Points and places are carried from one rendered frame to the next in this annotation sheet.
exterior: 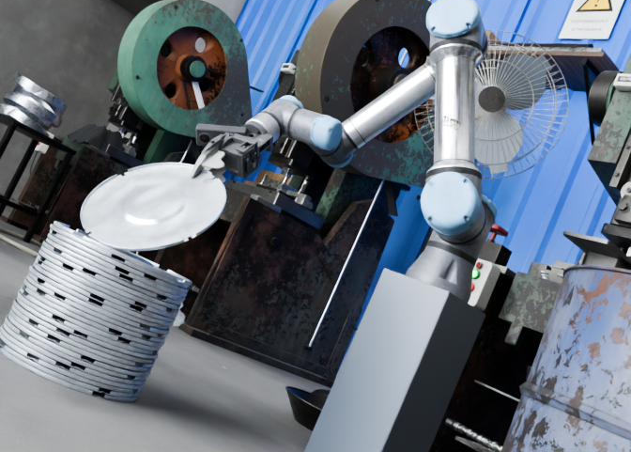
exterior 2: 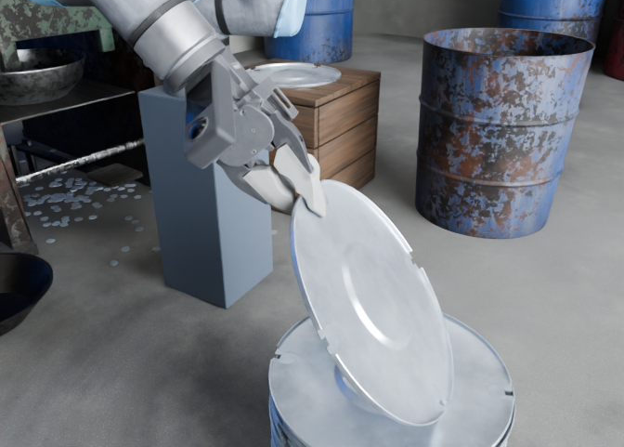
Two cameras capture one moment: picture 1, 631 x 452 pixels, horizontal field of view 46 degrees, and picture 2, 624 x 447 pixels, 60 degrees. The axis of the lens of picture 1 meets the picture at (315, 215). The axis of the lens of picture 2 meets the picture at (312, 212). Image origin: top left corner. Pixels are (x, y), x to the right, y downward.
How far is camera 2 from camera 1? 1.91 m
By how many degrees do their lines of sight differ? 104
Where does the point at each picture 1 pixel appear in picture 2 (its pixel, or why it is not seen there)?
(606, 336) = (576, 85)
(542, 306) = (23, 8)
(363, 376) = (239, 208)
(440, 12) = not seen: outside the picture
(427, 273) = not seen: hidden behind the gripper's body
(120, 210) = (397, 351)
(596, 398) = (571, 110)
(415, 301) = not seen: hidden behind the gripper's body
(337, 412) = (234, 252)
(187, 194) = (351, 238)
